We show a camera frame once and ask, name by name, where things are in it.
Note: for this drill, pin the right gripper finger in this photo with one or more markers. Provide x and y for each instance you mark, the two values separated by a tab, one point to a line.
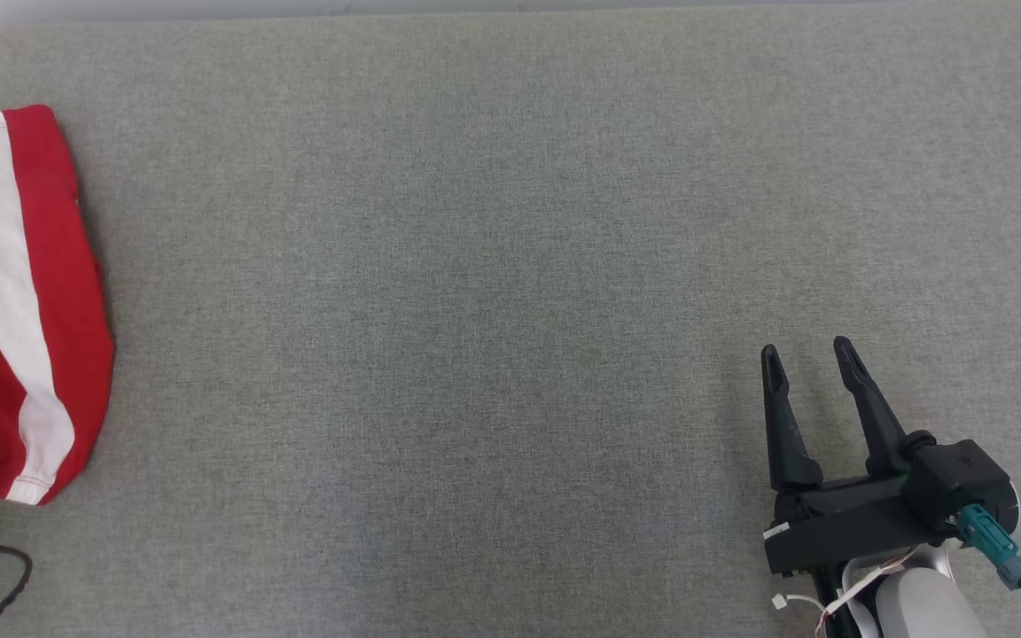
874	408
785	434

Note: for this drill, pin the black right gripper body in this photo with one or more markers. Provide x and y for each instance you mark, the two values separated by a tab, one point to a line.
847	523

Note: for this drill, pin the red shorts white stripe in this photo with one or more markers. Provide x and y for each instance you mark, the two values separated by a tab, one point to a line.
58	292

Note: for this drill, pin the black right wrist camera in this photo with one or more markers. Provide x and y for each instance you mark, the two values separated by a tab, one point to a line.
958	478

